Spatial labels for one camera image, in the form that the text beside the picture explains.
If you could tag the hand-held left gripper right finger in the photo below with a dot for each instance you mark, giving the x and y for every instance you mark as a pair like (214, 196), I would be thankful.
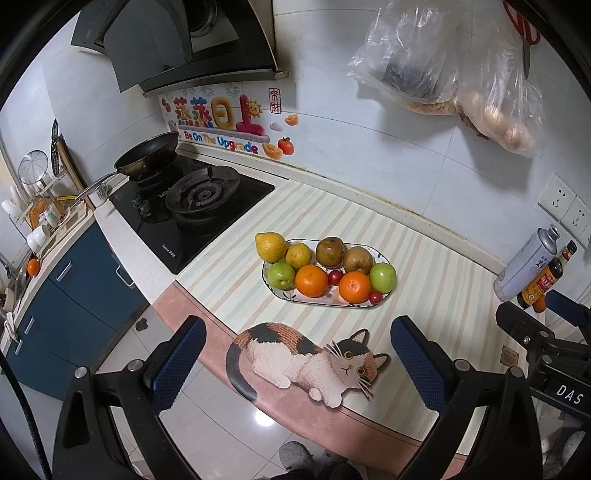
(415, 364)

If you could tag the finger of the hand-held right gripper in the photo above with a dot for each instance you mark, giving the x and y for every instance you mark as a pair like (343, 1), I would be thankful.
(570, 308)
(524, 327)

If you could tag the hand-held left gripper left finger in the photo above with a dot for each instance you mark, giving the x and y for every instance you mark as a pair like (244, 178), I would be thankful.
(180, 360)

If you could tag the green apple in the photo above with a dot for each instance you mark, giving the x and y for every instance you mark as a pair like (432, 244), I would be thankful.
(383, 276)
(281, 275)

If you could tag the patterned oval plate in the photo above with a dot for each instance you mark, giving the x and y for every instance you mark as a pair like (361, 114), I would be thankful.
(323, 301)

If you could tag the brown round fruit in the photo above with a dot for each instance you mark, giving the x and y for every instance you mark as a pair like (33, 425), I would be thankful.
(328, 251)
(358, 259)

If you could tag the large yellow lemon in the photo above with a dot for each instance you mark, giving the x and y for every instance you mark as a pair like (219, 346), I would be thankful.
(271, 246)

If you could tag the dark sauce bottle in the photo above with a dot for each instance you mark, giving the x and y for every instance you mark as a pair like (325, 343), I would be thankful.
(545, 281)

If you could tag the grey gas canister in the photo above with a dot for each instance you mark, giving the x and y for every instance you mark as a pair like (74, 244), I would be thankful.
(521, 267)

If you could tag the striped cat print mat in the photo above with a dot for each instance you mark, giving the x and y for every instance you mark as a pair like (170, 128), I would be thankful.
(438, 258)

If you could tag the blue kitchen cabinet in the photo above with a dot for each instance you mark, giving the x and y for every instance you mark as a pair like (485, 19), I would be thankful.
(69, 304)

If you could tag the person's dark clothing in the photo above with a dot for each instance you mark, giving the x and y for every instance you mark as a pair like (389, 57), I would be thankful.
(332, 470)

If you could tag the black gas stove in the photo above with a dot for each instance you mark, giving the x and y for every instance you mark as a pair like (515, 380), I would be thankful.
(207, 217)

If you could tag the grey fuzzy slipper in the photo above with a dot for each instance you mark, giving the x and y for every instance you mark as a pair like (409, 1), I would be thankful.
(295, 454)

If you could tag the small yellow citrus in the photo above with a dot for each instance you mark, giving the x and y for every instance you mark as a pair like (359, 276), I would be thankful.
(298, 255)

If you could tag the small orange by sink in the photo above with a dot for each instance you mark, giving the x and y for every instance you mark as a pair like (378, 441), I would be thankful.
(33, 267)

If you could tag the white mug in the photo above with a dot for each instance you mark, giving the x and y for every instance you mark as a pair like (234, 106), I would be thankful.
(100, 194)

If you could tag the dish rack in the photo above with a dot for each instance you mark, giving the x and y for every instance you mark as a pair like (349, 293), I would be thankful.
(41, 212)

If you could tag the clear plastic bag pale contents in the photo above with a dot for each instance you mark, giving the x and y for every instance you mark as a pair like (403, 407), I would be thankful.
(503, 115)

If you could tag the black frying pan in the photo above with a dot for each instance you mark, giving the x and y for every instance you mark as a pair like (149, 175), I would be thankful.
(147, 157)

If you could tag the metal strainer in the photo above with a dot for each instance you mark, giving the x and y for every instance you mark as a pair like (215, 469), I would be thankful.
(33, 166)

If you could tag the clear plastic bag dark contents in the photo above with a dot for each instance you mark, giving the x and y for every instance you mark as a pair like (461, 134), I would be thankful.
(411, 69)

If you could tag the black range hood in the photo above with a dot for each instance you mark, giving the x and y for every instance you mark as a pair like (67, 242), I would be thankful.
(184, 46)

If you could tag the white wall socket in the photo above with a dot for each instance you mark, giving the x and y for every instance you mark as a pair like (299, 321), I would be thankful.
(556, 194)
(579, 221)

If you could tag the colourful wall sticker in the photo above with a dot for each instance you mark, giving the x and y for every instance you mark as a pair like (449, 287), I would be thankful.
(217, 120)

